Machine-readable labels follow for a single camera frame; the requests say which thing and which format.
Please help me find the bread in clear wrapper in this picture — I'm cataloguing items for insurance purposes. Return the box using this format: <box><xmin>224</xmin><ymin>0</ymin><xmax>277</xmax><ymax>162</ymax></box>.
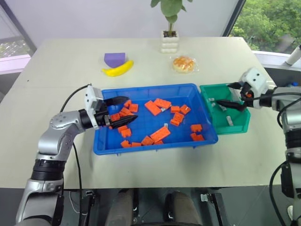
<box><xmin>169</xmin><ymin>55</ymin><xmax>200</xmax><ymax>74</ymax></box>

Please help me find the dark rounded grey shape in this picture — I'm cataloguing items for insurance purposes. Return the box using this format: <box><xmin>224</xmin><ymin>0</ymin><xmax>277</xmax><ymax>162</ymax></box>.
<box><xmin>104</xmin><ymin>189</ymin><xmax>140</xmax><ymax>226</ymax></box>
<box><xmin>163</xmin><ymin>191</ymin><xmax>201</xmax><ymax>226</ymax></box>

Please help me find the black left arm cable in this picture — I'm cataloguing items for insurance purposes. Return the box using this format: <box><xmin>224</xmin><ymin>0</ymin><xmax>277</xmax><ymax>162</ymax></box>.
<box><xmin>60</xmin><ymin>83</ymin><xmax>93</xmax><ymax>226</ymax></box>

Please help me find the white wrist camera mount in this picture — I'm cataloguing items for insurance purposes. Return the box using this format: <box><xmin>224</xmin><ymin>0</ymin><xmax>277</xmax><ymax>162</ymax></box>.
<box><xmin>84</xmin><ymin>85</ymin><xmax>104</xmax><ymax>129</ymax></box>
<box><xmin>238</xmin><ymin>67</ymin><xmax>269</xmax><ymax>110</ymax></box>

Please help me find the yellow toy banana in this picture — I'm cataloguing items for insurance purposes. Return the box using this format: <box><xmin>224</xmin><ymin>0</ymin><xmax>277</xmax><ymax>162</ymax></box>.
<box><xmin>101</xmin><ymin>60</ymin><xmax>135</xmax><ymax>77</ymax></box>

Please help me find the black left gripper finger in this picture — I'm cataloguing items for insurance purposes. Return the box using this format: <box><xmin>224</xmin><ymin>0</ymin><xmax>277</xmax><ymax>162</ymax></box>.
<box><xmin>108</xmin><ymin>114</ymin><xmax>138</xmax><ymax>129</ymax></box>
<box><xmin>104</xmin><ymin>95</ymin><xmax>130</xmax><ymax>106</ymax></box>

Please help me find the green plant in white pot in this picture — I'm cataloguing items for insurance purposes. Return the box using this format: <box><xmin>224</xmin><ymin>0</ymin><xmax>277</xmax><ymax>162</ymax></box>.
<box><xmin>150</xmin><ymin>0</ymin><xmax>194</xmax><ymax>54</ymax></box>

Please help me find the white cylinder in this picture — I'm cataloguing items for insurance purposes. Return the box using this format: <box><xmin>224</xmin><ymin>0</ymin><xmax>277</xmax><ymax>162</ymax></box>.
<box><xmin>285</xmin><ymin>44</ymin><xmax>301</xmax><ymax>66</ymax></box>

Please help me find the black table frame leg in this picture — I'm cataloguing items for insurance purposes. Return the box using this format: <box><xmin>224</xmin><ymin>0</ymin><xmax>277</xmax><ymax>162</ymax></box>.
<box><xmin>199</xmin><ymin>191</ymin><xmax>227</xmax><ymax>226</ymax></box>
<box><xmin>78</xmin><ymin>189</ymin><xmax>97</xmax><ymax>226</ymax></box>

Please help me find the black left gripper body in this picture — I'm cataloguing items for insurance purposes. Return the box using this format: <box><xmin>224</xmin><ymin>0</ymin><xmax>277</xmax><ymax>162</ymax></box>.
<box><xmin>94</xmin><ymin>98</ymin><xmax>111</xmax><ymax>128</ymax></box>

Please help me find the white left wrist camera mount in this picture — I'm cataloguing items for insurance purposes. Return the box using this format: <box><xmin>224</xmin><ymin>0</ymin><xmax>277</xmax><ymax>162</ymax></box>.
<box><xmin>84</xmin><ymin>85</ymin><xmax>104</xmax><ymax>129</ymax></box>

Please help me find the green plastic bin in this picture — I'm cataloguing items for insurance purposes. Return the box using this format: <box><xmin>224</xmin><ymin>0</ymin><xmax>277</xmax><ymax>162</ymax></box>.
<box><xmin>199</xmin><ymin>83</ymin><xmax>251</xmax><ymax>136</ymax></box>

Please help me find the large orange building brick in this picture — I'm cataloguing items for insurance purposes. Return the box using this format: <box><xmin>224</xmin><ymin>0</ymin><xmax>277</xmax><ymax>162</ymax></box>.
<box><xmin>144</xmin><ymin>100</ymin><xmax>163</xmax><ymax>116</ymax></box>

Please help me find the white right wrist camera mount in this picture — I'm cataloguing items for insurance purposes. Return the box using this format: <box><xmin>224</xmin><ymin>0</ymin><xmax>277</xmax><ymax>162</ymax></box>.
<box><xmin>238</xmin><ymin>67</ymin><xmax>269</xmax><ymax>110</ymax></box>

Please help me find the long orange building brick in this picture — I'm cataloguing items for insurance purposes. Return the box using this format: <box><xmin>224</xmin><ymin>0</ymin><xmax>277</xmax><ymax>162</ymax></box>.
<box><xmin>150</xmin><ymin>126</ymin><xmax>171</xmax><ymax>143</ymax></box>
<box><xmin>153</xmin><ymin>98</ymin><xmax>172</xmax><ymax>110</ymax></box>

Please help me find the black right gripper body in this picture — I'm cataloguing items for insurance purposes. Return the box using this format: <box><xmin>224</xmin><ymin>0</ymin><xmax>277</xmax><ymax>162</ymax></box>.
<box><xmin>239</xmin><ymin>82</ymin><xmax>256</xmax><ymax>105</ymax></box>

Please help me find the blue plastic bin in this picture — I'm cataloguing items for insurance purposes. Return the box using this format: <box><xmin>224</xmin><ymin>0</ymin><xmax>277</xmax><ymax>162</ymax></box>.
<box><xmin>93</xmin><ymin>83</ymin><xmax>219</xmax><ymax>156</ymax></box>

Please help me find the thin white cable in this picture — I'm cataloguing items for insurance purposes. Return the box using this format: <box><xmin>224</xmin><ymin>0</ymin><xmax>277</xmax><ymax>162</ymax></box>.
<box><xmin>69</xmin><ymin>190</ymin><xmax>81</xmax><ymax>214</ymax></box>

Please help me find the purple foam block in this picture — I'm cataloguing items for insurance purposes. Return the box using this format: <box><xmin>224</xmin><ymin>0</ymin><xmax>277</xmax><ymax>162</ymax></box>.
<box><xmin>104</xmin><ymin>52</ymin><xmax>127</xmax><ymax>69</ymax></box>

